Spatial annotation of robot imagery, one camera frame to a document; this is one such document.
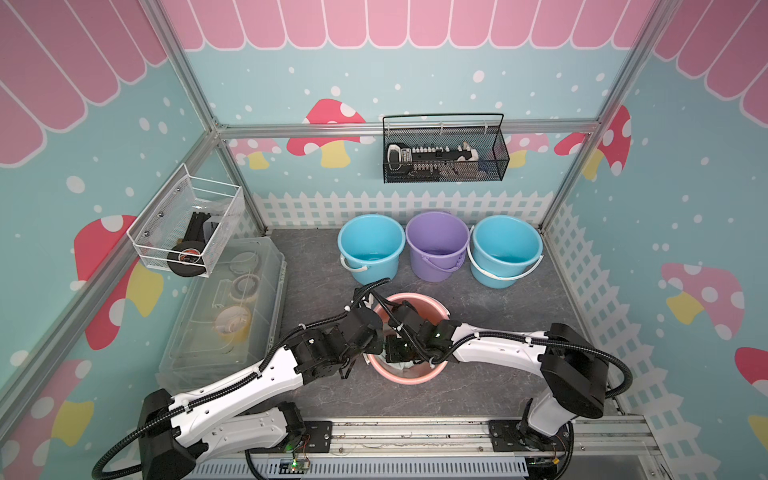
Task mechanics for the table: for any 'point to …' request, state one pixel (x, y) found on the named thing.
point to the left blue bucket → (370, 246)
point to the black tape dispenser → (188, 258)
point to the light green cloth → (403, 365)
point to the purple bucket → (437, 242)
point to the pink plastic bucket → (403, 376)
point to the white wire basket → (184, 227)
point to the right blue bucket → (502, 247)
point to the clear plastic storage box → (220, 327)
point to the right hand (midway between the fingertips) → (382, 353)
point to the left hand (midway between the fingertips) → (378, 334)
